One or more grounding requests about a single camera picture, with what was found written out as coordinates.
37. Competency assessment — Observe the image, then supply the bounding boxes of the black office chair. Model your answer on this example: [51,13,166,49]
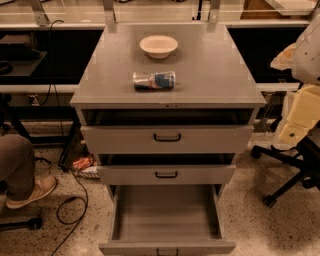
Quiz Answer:
[251,136,320,208]

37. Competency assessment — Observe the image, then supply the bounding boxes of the black stool base leg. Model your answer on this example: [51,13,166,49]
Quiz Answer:
[0,217,42,231]

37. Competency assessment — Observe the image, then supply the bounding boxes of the black floor cable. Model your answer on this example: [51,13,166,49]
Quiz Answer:
[39,19,90,256]

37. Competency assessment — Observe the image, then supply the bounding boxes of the tan shoe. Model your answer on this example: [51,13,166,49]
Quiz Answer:
[5,176,57,209]

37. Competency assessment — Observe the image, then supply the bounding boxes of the crushed blue silver can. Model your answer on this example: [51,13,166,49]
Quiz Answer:
[133,71,176,90]

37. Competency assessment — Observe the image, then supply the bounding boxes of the grey middle drawer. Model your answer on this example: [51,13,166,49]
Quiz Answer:
[97,154,236,185]

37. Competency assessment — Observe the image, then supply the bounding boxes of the grey metal drawer cabinet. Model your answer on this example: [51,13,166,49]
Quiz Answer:
[69,22,267,201]

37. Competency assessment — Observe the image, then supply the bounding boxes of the person's leg brown trousers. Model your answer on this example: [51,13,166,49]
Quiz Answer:
[0,134,35,201]

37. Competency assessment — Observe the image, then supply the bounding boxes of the orange snack packet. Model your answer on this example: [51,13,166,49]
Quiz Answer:
[72,157,94,171]

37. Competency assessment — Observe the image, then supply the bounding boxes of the black side table frame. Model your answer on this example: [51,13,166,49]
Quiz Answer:
[0,31,81,173]

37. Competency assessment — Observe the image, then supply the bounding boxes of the grey top drawer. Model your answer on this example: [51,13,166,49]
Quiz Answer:
[81,109,253,154]

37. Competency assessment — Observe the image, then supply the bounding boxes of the white packet on floor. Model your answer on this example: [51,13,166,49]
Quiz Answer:
[76,166,99,179]

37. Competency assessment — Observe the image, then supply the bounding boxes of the grey bottom drawer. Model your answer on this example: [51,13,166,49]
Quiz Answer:
[99,185,236,256]

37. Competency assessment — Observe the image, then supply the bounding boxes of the grey drawer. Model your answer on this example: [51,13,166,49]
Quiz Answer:
[81,109,253,154]
[97,154,236,185]
[99,185,236,256]

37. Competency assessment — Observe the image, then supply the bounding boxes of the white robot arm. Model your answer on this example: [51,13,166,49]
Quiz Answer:
[270,15,320,148]

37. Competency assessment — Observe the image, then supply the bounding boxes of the white paper bowl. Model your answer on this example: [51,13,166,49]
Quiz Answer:
[139,35,178,59]

